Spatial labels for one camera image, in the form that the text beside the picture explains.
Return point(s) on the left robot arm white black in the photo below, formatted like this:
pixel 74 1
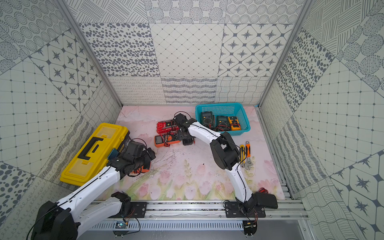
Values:
pixel 71 216

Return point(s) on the small black multimeter face down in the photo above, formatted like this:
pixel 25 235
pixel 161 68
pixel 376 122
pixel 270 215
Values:
pixel 188 140

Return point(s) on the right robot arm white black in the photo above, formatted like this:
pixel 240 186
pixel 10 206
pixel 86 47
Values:
pixel 227 157

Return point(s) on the dark red-trim multimeter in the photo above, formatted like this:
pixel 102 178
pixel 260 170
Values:
pixel 207 120

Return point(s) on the orange multimeter face down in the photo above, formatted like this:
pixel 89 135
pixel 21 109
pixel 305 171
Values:
pixel 143 169

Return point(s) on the yellow black toolbox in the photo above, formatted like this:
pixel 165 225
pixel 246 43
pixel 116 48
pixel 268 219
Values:
pixel 93 156

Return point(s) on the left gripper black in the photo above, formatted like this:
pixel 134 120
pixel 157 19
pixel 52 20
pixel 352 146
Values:
pixel 145 159

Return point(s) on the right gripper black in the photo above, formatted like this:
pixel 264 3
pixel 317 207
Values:
pixel 180 135

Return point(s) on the yellow orange multimeter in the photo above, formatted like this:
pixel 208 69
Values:
pixel 234 123

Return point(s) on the red multimeter face down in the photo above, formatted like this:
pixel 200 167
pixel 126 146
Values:
pixel 167 127

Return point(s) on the yellow black utility knife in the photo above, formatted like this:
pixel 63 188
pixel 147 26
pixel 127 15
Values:
pixel 243 155

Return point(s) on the aluminium mounting rail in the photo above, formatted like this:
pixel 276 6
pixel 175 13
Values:
pixel 214 210

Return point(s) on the teal plastic basket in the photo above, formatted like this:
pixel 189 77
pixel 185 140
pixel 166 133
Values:
pixel 226 109

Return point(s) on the orange Victor multimeter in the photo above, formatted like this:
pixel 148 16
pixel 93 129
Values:
pixel 166 140

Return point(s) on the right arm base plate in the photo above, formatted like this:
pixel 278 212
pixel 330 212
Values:
pixel 233 210

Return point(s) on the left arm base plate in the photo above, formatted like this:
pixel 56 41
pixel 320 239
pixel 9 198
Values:
pixel 133 209

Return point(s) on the green multimeter with leads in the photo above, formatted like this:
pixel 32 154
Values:
pixel 222 124

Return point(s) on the orange handled wrench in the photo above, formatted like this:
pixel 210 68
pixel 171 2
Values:
pixel 248 162

